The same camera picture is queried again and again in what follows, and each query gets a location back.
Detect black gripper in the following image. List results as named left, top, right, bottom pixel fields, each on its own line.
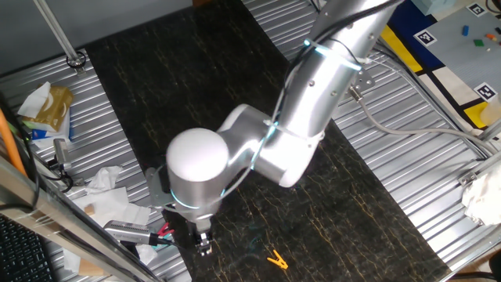
left=187, top=219, right=215, bottom=258

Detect teal clothespin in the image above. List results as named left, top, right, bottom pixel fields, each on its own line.
left=152, top=233, right=175, bottom=250

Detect red clothespin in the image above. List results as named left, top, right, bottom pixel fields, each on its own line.
left=156, top=222, right=176, bottom=238

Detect orange clothespin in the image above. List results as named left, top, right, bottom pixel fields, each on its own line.
left=266, top=249, right=290, bottom=270

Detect black gold-veined marble mat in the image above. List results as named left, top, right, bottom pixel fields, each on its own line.
left=84, top=0, right=453, bottom=282

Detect crumpled white tissue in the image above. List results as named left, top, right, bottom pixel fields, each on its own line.
left=85, top=165, right=124, bottom=196

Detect crumpled white paper pile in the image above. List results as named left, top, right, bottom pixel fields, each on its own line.
left=0, top=154, right=164, bottom=282

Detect black keyboard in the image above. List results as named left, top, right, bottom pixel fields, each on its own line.
left=0, top=214, right=55, bottom=282

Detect blue white tissue pack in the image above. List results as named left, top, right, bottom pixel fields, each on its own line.
left=23, top=109, right=74, bottom=150

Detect golden yellow tissue box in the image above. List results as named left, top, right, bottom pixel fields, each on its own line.
left=33, top=85, right=75, bottom=133

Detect orange tube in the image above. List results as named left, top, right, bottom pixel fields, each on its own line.
left=0, top=107, right=28, bottom=178

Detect white tissue in box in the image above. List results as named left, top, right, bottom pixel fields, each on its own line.
left=17, top=81, right=52, bottom=119

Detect metal pole with foot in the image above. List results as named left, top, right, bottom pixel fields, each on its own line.
left=33, top=0, right=88, bottom=76

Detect white cloth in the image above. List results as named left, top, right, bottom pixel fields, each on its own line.
left=460, top=163, right=501, bottom=227

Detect blue yellow white patterned mat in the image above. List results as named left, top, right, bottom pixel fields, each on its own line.
left=378, top=0, right=501, bottom=131

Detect black white fiducial tag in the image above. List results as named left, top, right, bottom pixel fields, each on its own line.
left=413, top=28, right=438, bottom=47
left=472, top=81, right=499, bottom=103
left=466, top=2, right=487, bottom=17

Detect grey board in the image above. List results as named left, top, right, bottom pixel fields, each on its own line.
left=420, top=3, right=501, bottom=107

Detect light blue box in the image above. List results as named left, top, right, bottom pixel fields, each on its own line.
left=410, top=0, right=470, bottom=16

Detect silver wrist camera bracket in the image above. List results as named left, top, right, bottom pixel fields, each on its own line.
left=144, top=166, right=174, bottom=209

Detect ribbed silver camera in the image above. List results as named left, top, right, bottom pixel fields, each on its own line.
left=103, top=219, right=158, bottom=247

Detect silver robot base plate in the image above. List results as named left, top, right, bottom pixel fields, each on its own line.
left=344, top=66, right=377, bottom=97

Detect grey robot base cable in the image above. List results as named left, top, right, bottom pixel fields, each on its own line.
left=347, top=85, right=500, bottom=156

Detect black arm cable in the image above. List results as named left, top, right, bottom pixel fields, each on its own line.
left=272, top=0, right=404, bottom=122

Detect aluminium profile with bracket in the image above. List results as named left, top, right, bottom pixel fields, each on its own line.
left=456, top=150, right=501, bottom=188

